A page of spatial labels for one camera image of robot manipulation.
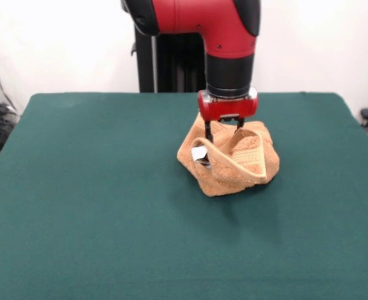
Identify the black cable bundle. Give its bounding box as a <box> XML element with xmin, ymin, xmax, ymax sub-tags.
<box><xmin>0</xmin><ymin>102</ymin><xmax>21</xmax><ymax>164</ymax></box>

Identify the dark green table cloth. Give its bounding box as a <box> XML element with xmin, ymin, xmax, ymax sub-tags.
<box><xmin>0</xmin><ymin>91</ymin><xmax>368</xmax><ymax>300</ymax></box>

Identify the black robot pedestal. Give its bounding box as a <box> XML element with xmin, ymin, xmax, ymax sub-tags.
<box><xmin>129</xmin><ymin>24</ymin><xmax>208</xmax><ymax>94</ymax></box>

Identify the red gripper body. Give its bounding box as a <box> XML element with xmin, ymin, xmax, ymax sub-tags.
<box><xmin>197</xmin><ymin>92</ymin><xmax>260</xmax><ymax>123</ymax></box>

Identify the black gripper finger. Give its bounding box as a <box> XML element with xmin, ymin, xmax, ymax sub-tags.
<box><xmin>234</xmin><ymin>117</ymin><xmax>246</xmax><ymax>136</ymax></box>
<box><xmin>204</xmin><ymin>119</ymin><xmax>214</xmax><ymax>143</ymax></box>

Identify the orange terry towel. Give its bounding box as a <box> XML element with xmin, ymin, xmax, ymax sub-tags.
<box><xmin>175</xmin><ymin>116</ymin><xmax>281</xmax><ymax>198</ymax></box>

